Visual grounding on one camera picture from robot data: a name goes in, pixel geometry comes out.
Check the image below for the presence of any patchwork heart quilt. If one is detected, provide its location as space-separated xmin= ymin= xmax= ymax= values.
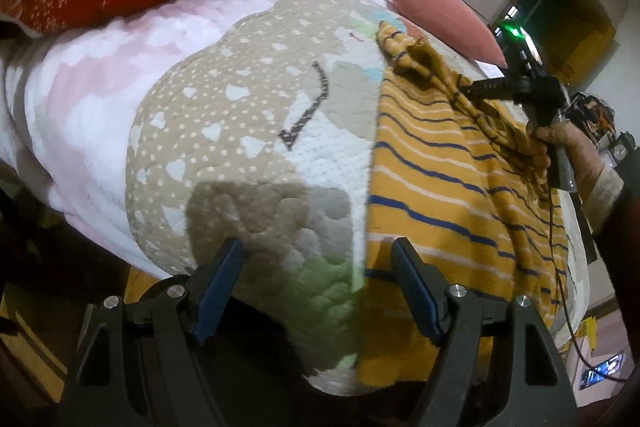
xmin=126 ymin=0 xmax=584 ymax=395

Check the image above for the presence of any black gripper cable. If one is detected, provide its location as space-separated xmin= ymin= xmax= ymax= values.
xmin=546 ymin=185 xmax=632 ymax=383

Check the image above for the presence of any pink fleece bed sheet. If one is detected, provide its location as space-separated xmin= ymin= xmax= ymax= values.
xmin=0 ymin=0 xmax=392 ymax=281

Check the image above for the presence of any dark sleeve right forearm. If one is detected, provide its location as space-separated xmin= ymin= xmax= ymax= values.
xmin=582 ymin=166 xmax=639 ymax=363

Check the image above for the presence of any pink corduroy pillow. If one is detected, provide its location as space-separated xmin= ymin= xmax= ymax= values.
xmin=390 ymin=0 xmax=506 ymax=68

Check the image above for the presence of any person right hand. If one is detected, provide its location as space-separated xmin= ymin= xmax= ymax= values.
xmin=535 ymin=121 xmax=604 ymax=200

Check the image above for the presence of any cluttered clothes rack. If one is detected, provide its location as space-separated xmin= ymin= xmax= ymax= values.
xmin=566 ymin=92 xmax=637 ymax=168

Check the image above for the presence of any yellow striped knit sweater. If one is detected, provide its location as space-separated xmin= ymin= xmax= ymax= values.
xmin=357 ymin=22 xmax=568 ymax=388

